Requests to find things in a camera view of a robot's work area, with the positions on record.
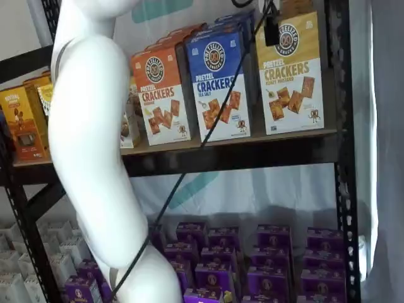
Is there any purple Annie's box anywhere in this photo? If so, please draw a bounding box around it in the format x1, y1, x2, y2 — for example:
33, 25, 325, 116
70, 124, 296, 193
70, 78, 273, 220
175, 222, 208, 244
247, 267, 293, 297
257, 224, 291, 250
300, 270, 348, 300
208, 227, 240, 250
251, 247, 291, 272
64, 276, 102, 303
241, 295, 294, 303
194, 263, 236, 291
201, 246, 237, 269
77, 260, 105, 282
303, 249, 347, 275
163, 242, 198, 264
172, 261, 194, 285
307, 227, 345, 253
183, 288, 222, 303

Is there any blue pretzel crackers box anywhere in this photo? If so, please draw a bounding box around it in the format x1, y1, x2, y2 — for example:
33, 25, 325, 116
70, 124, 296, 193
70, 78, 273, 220
185, 30, 253, 143
213, 9, 257, 26
194, 19, 253, 37

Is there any yellow pretzel crackers box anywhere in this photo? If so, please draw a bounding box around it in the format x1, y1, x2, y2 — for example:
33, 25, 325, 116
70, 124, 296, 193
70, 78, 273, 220
255, 11, 326, 136

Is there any black cable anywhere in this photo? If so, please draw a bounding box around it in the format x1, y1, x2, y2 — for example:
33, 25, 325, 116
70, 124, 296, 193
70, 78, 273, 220
110, 0, 280, 303

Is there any white carton box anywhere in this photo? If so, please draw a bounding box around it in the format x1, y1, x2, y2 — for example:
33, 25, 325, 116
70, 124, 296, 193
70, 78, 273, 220
0, 251, 23, 276
18, 252, 49, 276
49, 254, 77, 285
37, 220, 74, 242
23, 276, 52, 303

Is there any orange pretzel crackers box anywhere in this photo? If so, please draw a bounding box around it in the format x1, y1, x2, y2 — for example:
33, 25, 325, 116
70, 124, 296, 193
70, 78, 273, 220
131, 45, 192, 146
143, 37, 187, 54
156, 23, 215, 44

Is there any Simple Mills sweet thins box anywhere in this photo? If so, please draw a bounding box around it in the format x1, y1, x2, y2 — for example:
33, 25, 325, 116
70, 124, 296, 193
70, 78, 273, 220
37, 83, 53, 119

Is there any brown wooden shelf board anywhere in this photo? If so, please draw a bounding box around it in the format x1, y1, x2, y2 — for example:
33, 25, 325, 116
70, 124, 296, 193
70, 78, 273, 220
12, 128, 338, 167

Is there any black metal shelf rack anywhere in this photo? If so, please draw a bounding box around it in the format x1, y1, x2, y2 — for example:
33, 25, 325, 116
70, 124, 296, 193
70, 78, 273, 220
0, 0, 362, 303

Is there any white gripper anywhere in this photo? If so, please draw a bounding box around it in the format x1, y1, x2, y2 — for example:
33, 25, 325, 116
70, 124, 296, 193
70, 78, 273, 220
257, 0, 282, 47

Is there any orange brown snack box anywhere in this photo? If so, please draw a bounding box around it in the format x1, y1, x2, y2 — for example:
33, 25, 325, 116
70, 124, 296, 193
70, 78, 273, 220
0, 86, 40, 161
23, 74, 53, 158

